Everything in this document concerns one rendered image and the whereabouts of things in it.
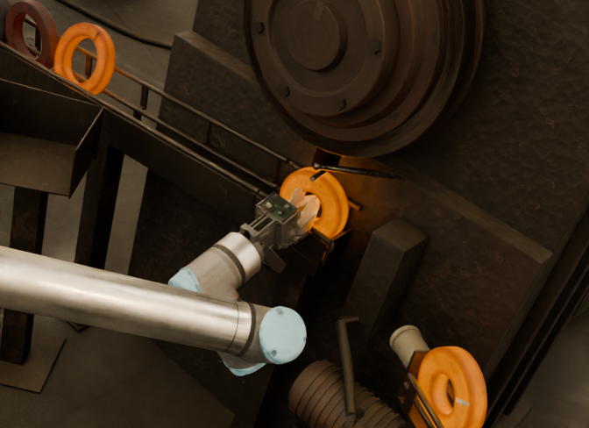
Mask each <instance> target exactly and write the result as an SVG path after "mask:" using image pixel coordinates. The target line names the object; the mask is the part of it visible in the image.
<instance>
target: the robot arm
mask: <svg viewBox="0 0 589 428"><path fill-rule="evenodd" d="M269 197H270V198H269ZM268 198H269V199H268ZM319 206H320V201H319V199H318V198H317V197H316V196H315V195H311V196H304V195H303V192H302V188H297V189H296V190H295V191H294V193H293V195H292V196H291V199H290V200H289V201H287V200H286V199H284V198H283V197H281V196H279V195H278V194H275V192H273V193H272V194H270V195H269V196H267V197H266V198H265V199H263V200H262V201H261V202H259V203H258V204H256V212H255V221H253V222H252V223H251V224H250V225H248V224H247V223H244V224H243V225H241V226H240V232H238V233H236V232H231V233H229V234H227V235H226V236H225V237H224V238H222V239H221V240H219V241H218V242H217V243H216V244H215V245H213V246H212V247H211V248H210V249H208V250H207V251H206V252H204V253H203V254H201V255H200V256H199V257H198V258H196V259H195V260H193V261H192V262H191V263H189V264H188V265H187V266H186V267H183V268H181V269H180V271H179V272H178V273H177V274H176V275H175V276H174V277H172V278H171V279H170V281H169V282H168V285H166V284H162V283H157V282H151V281H148V280H143V279H139V278H136V277H132V276H128V275H121V274H118V273H113V272H110V271H106V270H102V269H98V268H94V267H87V266H83V265H80V264H76V263H72V262H68V261H64V260H57V259H54V258H50V257H46V256H42V255H38V254H35V253H28V252H24V251H20V250H16V249H12V248H9V247H5V246H0V308H5V309H9V310H17V311H22V312H26V313H31V314H35V315H40V316H44V317H52V318H57V319H61V320H66V321H70V322H74V323H78V324H83V325H91V326H95V327H100V328H104V329H109V330H113V331H118V332H126V333H130V334H135V335H139V336H144V337H148V338H153V339H161V340H165V341H169V342H174V343H178V344H183V345H187V346H195V347H200V348H204V349H209V350H213V351H217V352H218V353H219V355H220V356H221V358H222V359H223V361H224V365H225V366H226V367H227V368H228V369H229V370H230V371H231V372H232V373H233V374H235V375H239V376H242V375H246V374H251V373H253V372H255V371H257V370H258V369H260V368H261V367H263V366H264V365H265V364H266V363H274V364H284V363H287V362H290V361H291V360H294V359H295V358H297V357H298V356H299V355H300V354H301V352H302V350H303V348H304V346H305V343H306V338H307V333H306V327H305V324H304V322H303V320H302V318H301V317H300V315H299V314H298V313H297V312H295V311H294V310H291V309H289V308H286V307H282V306H278V307H274V308H268V307H265V306H261V305H257V304H254V303H247V302H243V300H242V299H241V297H240V296H239V294H238V293H237V291H236V289H238V288H239V287H240V286H241V285H242V284H243V283H245V282H246V281H247V280H249V279H250V278H251V277H252V276H253V275H255V274H256V273H257V272H258V271H260V268H261V261H262V262H263V263H264V266H265V267H266V268H267V269H269V270H274V271H275V272H277V273H278V274H280V273H281V272H282V270H283V269H284V267H285V266H286V263H285V262H284V261H283V260H282V259H281V257H280V256H279V255H278V254H277V253H276V252H275V251H274V250H273V249H274V248H275V247H276V248H277V249H279V250H280V249H281V248H287V247H288V246H290V245H292V244H293V243H294V244H295V245H296V244H297V242H298V241H300V240H302V239H304V238H305V237H306V236H307V235H308V234H309V231H310V229H311V227H312V225H313V223H314V220H315V218H316V214H317V212H318V210H319ZM301 212H302V213H301Z"/></svg>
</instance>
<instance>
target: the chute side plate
mask: <svg viewBox="0 0 589 428"><path fill-rule="evenodd" d="M0 78H1V79H3V80H5V81H9V82H15V83H18V84H22V85H25V86H28V87H32V88H35V89H41V90H44V91H47V92H51V93H54V94H57V95H61V96H66V97H70V98H73V99H76V100H79V101H83V102H86V103H92V104H95V105H98V106H102V105H101V104H99V103H97V102H96V101H94V100H92V99H90V98H89V97H87V96H84V95H83V94H82V93H80V92H79V91H77V90H75V89H73V88H71V87H69V86H67V85H66V84H65V83H63V82H61V81H59V80H57V79H56V78H54V77H52V76H50V75H49V74H47V73H46V72H44V71H42V70H40V69H39V68H36V67H34V66H33V65H32V64H30V63H29V62H27V61H24V60H23V59H21V58H19V57H17V56H16V55H15V54H13V53H11V52H9V51H7V50H6V49H4V48H2V47H0ZM102 107H104V106H102ZM101 129H102V130H104V131H105V132H107V133H108V134H109V135H110V143H109V145H111V146H113V147H115V148H116V149H117V150H119V151H121V152H122V153H124V154H126V155H128V156H129V157H131V158H133V159H134V160H135V161H137V162H139V163H141V164H142V165H144V166H145V167H147V168H149V169H151V170H152V171H153V172H155V173H157V174H158V175H160V176H162V177H164V178H165V179H167V180H169V181H170V182H172V183H173V184H175V185H177V186H178V187H180V188H181V189H184V190H185V191H187V192H188V193H189V194H191V195H193V196H195V197H196V198H198V199H200V200H201V201H203V202H205V203H206V204H208V205H209V206H211V207H213V208H214V209H216V210H218V211H220V212H221V213H223V214H224V215H225V216H227V217H229V218H231V219H233V220H234V221H236V222H237V223H239V224H241V225H243V224H244V223H247V224H248V225H250V224H251V223H252V222H253V221H255V212H256V204H258V203H259V202H261V201H262V200H263V199H262V198H261V197H259V196H256V194H254V193H252V192H251V191H250V190H248V189H246V188H244V187H242V186H240V185H239V184H237V183H235V182H234V181H232V180H230V179H229V178H227V177H225V176H223V175H221V174H219V173H218V172H217V171H215V170H213V169H212V168H209V167H207V166H206V165H204V164H202V163H201V162H200V161H198V160H196V159H194V158H192V157H190V156H189V155H187V154H185V153H184V152H182V151H180V150H178V149H177V148H175V147H173V146H171V145H169V144H168V143H167V142H165V141H163V140H162V139H159V138H157V137H156V136H154V135H152V134H151V133H149V132H147V131H146V130H144V129H142V128H140V127H139V126H137V125H135V124H133V123H132V122H130V121H129V120H127V119H125V118H123V117H121V116H119V115H118V114H116V113H115V112H113V111H111V110H109V109H107V108H106V107H104V112H103V122H102V128H101ZM255 197H256V199H255ZM326 246H327V244H326V243H324V242H323V241H321V240H320V239H319V238H317V237H316V236H315V235H313V234H312V233H310V232H309V234H308V235H307V236H306V237H305V238H304V239H302V240H300V241H298V242H297V244H296V245H295V244H294V243H293V244H292V245H290V246H288V247H287V248H281V249H280V250H279V249H277V248H276V247H275V248H274V249H276V250H277V251H278V252H280V253H282V254H283V255H284V256H286V257H287V255H288V252H289V249H290V247H293V248H294V249H295V250H297V251H298V252H299V253H301V254H302V255H304V256H305V257H307V258H308V259H309V260H311V261H312V264H311V267H310V270H309V274H310V275H312V276H313V277H316V273H317V270H318V268H319V266H320V263H321V260H322V257H323V254H324V251H325V248H326Z"/></svg>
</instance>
